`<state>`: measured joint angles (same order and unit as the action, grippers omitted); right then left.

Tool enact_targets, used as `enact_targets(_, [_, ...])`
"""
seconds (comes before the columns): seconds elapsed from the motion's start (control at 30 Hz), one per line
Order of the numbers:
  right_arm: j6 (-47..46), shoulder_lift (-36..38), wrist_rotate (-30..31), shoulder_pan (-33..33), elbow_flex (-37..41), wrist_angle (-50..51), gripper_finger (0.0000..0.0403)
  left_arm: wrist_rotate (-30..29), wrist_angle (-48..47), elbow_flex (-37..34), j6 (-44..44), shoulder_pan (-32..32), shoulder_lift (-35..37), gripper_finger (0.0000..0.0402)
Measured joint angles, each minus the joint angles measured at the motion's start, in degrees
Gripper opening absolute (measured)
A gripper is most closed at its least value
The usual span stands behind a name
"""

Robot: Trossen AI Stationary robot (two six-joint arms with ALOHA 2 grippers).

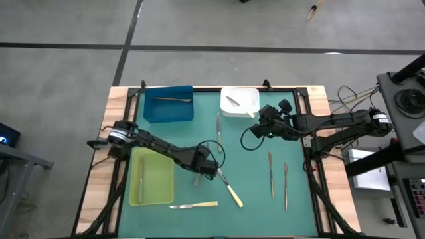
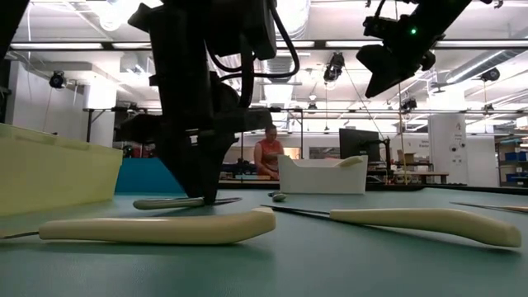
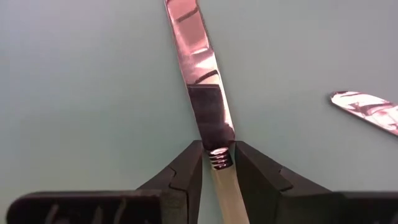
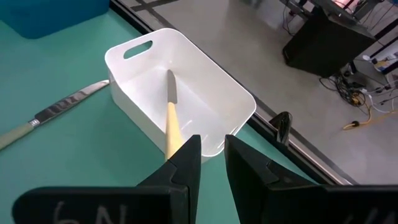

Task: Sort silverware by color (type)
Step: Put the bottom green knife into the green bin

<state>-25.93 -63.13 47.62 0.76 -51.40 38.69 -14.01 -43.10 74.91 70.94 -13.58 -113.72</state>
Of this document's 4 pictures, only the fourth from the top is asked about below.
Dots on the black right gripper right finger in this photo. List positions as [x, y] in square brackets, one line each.
[280, 205]

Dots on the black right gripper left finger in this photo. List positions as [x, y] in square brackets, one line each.
[155, 202]

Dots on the green table mat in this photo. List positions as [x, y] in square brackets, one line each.
[77, 155]

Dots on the white plastic bin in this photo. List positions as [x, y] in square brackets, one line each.
[205, 93]

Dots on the black computer case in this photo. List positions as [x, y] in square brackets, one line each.
[326, 46]

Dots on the blue plastic bin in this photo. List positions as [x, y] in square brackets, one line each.
[46, 15]

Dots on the black table frame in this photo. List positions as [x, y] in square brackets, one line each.
[308, 165]

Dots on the black frame clamp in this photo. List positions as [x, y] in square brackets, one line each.
[281, 127]

